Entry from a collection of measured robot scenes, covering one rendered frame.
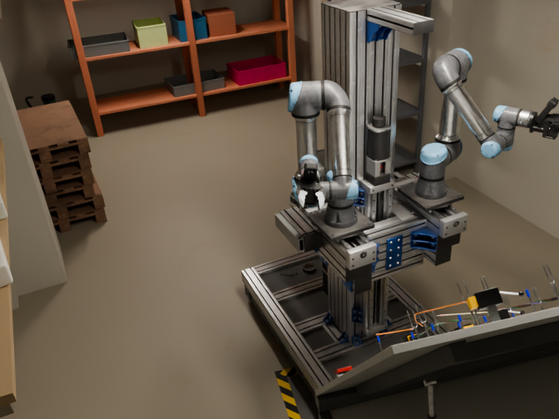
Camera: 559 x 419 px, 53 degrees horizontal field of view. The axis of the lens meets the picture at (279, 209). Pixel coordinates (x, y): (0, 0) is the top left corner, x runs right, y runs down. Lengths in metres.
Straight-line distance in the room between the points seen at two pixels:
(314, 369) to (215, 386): 0.62
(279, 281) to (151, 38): 3.90
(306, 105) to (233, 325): 1.93
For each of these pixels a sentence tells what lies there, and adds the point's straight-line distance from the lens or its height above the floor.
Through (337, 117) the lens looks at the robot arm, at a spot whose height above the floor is 1.69.
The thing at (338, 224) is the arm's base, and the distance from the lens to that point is 2.45.
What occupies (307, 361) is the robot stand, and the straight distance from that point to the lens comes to 3.15.
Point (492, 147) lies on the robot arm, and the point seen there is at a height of 1.48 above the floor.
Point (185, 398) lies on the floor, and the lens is 3.38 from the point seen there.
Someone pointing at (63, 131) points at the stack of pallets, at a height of 0.78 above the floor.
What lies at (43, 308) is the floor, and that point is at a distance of 4.33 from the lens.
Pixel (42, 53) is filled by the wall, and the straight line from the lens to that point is 8.33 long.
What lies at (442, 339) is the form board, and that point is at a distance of 1.21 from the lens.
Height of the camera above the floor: 2.51
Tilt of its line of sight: 31 degrees down
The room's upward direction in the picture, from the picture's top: 4 degrees counter-clockwise
